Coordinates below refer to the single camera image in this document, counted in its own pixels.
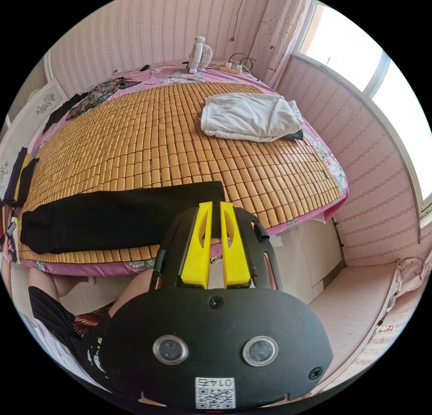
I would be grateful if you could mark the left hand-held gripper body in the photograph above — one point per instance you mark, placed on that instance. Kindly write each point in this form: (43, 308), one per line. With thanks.
(11, 248)

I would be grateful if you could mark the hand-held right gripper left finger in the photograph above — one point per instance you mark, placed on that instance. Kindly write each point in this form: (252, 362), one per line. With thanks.
(196, 253)

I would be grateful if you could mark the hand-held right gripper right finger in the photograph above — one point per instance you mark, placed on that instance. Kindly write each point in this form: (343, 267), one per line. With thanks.
(236, 259)

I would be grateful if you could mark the black pants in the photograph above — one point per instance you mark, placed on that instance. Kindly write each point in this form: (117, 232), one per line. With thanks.
(111, 216)

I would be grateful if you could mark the pile of clothes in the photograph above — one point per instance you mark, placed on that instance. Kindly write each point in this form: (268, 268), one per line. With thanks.
(22, 175)

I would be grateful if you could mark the person's body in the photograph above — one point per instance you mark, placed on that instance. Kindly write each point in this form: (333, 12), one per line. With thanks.
(74, 327)

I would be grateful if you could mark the bed with woven mat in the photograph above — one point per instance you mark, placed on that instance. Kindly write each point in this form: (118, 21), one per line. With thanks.
(141, 145)

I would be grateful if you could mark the white garment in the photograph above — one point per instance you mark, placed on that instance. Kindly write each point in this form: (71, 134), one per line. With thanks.
(248, 116)

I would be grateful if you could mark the black garment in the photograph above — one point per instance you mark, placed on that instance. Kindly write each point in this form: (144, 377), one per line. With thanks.
(62, 111)

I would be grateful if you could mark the white cupboard with floral print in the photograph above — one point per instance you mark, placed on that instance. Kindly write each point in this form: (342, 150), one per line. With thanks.
(44, 101)

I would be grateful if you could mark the dark floral garment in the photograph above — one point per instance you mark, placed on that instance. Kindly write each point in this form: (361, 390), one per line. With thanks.
(98, 96)

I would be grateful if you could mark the white fan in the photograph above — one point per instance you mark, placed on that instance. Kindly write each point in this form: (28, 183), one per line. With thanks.
(199, 55)

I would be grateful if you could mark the pink dotted curtain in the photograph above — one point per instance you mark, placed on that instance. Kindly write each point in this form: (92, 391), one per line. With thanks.
(275, 40)

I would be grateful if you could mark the window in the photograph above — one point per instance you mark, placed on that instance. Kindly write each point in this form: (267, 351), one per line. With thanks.
(357, 53)

